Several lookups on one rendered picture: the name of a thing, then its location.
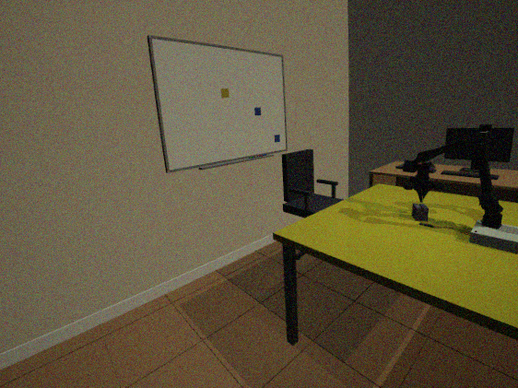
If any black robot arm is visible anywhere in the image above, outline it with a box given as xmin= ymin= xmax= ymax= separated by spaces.
xmin=403 ymin=138 xmax=504 ymax=229

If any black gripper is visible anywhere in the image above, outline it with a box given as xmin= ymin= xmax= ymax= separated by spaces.
xmin=403 ymin=174 xmax=442 ymax=201

